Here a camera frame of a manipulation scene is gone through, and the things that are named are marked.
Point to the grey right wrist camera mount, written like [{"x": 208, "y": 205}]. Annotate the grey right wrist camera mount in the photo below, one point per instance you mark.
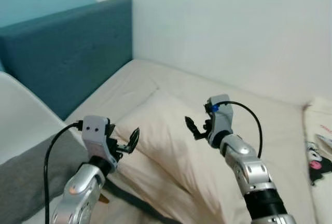
[{"x": 222, "y": 123}]

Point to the dark grey fabric strip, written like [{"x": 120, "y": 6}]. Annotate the dark grey fabric strip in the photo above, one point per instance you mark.
[{"x": 137, "y": 203}]

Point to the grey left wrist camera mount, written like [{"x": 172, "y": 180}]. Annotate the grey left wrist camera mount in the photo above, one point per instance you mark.
[{"x": 94, "y": 133}]

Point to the cartoon print pillow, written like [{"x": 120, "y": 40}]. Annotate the cartoon print pillow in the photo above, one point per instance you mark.
[{"x": 319, "y": 156}]

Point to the grey chair cushion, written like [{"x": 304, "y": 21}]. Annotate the grey chair cushion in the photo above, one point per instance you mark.
[{"x": 23, "y": 182}]

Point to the cream sheeted mattress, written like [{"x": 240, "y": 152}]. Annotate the cream sheeted mattress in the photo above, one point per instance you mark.
[{"x": 275, "y": 125}]

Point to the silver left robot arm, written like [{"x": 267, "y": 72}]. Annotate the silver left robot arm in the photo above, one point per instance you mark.
[{"x": 83, "y": 187}]

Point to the white plastic chair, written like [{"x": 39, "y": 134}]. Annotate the white plastic chair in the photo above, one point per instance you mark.
[{"x": 21, "y": 115}]

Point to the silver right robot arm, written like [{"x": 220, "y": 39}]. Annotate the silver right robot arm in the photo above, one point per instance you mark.
[{"x": 254, "y": 177}]

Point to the cream pillow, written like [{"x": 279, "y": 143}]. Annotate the cream pillow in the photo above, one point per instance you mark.
[{"x": 171, "y": 151}]

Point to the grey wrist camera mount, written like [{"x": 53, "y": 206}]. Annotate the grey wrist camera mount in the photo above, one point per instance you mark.
[
  {"x": 94, "y": 133},
  {"x": 222, "y": 123}
]

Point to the small brown wooden piece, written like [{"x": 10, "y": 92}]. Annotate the small brown wooden piece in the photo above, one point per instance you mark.
[{"x": 104, "y": 198}]

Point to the teal upholstered headboard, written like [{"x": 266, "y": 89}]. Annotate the teal upholstered headboard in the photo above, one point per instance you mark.
[{"x": 62, "y": 53}]

